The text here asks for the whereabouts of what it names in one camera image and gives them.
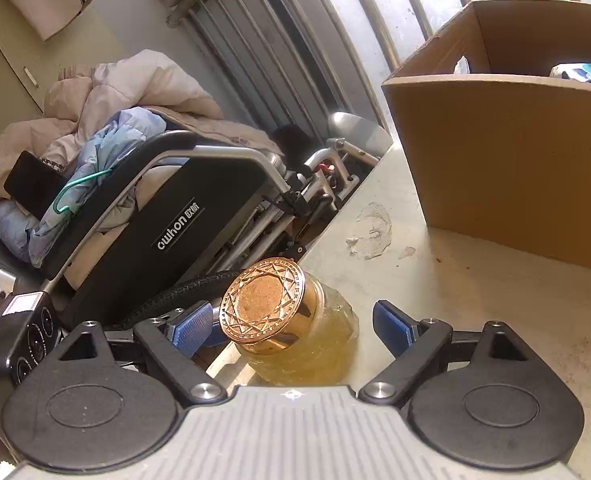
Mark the glass jar with gold lid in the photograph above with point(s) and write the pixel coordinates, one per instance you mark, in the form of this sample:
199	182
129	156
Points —
285	330

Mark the blue wet wipes packet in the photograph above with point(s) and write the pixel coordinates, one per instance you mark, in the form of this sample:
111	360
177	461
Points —
588	72

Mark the green clothes hanger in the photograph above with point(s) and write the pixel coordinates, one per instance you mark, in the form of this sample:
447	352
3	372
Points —
75	185

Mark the black folded wheelchair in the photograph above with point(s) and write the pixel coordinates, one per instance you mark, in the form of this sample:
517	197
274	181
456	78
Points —
175	220

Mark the metal window railing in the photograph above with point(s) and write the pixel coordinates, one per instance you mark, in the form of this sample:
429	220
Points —
285	35

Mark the light blue garment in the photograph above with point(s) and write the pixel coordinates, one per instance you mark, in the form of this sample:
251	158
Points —
115	135

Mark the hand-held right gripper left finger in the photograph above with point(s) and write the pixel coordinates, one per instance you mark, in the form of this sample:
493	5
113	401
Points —
195	331

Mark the white packet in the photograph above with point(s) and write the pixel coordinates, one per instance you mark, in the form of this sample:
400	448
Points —
462	66

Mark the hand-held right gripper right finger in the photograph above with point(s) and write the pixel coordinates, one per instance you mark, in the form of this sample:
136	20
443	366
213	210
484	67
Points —
391	329

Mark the brown cardboard box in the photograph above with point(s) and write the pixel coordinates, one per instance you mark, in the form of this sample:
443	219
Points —
500	160

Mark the pile of clothes and jackets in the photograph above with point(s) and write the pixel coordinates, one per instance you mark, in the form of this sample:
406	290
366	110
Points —
125	90

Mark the pale cabinet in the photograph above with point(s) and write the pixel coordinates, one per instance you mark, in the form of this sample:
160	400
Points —
10	60

